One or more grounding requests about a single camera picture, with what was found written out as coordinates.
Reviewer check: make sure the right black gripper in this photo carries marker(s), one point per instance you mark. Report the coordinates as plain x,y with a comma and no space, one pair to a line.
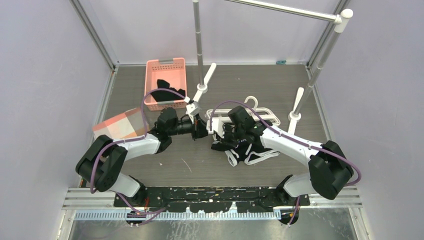
226,127

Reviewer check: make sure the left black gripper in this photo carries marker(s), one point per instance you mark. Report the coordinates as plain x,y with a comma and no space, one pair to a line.
198,128

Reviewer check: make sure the black boxer briefs white trim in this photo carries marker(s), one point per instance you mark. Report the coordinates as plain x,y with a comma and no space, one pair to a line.
248,153

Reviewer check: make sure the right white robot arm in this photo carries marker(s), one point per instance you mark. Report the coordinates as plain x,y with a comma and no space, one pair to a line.
328,169

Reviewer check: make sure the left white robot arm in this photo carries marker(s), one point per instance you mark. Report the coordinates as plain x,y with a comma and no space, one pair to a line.
102,163

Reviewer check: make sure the small teal clip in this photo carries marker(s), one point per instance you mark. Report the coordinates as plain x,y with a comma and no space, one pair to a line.
281,62

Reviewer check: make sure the black garment in basket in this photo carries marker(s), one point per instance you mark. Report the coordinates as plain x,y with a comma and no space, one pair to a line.
167,93

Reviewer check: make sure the pink plastic basket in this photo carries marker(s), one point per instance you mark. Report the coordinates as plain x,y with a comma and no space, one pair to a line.
167,80

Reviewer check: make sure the pink checked cloth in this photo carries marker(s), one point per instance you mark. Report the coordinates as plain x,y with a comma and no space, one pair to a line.
128,124

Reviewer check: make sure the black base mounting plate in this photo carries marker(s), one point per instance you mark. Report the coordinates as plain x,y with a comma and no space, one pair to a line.
246,199

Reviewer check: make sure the silver clothes rack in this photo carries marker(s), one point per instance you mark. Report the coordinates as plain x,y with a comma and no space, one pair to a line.
253,42

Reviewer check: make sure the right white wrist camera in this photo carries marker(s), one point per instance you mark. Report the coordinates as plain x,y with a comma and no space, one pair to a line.
215,126

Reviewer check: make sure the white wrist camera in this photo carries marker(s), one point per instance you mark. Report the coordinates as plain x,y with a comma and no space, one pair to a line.
192,105
215,126

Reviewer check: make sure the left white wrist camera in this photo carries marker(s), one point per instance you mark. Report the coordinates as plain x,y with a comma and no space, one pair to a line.
192,105

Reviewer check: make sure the aluminium frame post right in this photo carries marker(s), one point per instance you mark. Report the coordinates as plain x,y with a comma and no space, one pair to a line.
341,5

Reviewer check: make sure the aluminium frame post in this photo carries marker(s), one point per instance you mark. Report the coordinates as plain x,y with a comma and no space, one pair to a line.
92,23
341,5

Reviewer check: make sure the aluminium frame post left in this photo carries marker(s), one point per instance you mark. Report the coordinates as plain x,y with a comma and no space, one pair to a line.
92,23

